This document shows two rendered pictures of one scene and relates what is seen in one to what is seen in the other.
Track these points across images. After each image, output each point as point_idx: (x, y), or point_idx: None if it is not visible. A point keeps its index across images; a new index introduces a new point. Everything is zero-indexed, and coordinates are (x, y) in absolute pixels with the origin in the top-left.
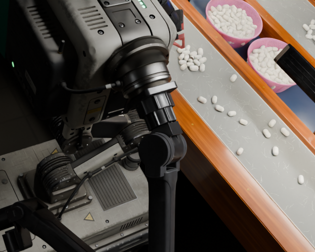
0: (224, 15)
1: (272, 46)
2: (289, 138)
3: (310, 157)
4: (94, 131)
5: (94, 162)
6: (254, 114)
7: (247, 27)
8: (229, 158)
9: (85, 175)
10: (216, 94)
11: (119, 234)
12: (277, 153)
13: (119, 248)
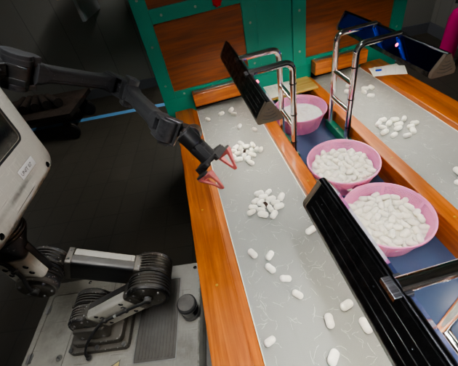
0: (334, 159)
1: (392, 193)
2: (372, 338)
3: None
4: (88, 274)
5: (100, 308)
6: (323, 285)
7: (362, 171)
8: (241, 350)
9: (101, 319)
10: (278, 248)
11: None
12: (332, 364)
13: None
